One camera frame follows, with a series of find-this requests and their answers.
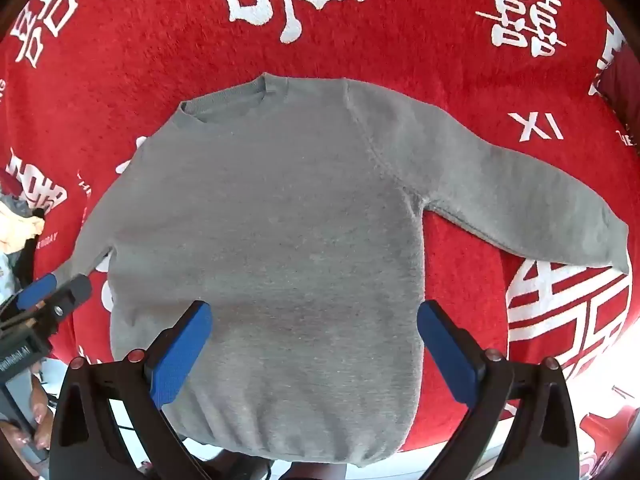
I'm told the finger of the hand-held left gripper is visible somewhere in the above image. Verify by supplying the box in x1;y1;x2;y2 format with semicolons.
0;272;60;331
27;274;94;335

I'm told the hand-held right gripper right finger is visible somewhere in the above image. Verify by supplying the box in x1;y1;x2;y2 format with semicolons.
416;300;581;480

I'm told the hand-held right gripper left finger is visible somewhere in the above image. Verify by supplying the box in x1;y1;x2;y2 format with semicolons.
48;300;213;480

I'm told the grey sweater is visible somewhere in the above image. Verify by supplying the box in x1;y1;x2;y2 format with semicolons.
50;72;630;463

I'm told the person's left hand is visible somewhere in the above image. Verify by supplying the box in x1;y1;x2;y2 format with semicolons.
0;365;56;461

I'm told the black cloth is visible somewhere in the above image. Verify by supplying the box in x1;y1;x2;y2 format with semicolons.
12;232;45;286

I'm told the cream orange cloth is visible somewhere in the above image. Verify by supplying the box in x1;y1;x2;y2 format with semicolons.
0;207;46;256

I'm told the grey patterned cloth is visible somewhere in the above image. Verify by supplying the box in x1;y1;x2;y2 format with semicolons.
0;192;33;218

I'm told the dark red cloth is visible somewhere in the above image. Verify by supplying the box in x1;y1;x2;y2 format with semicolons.
0;167;23;196
595;42;640;128

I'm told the red printed blanket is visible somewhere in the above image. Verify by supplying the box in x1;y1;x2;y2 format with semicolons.
0;0;640;463

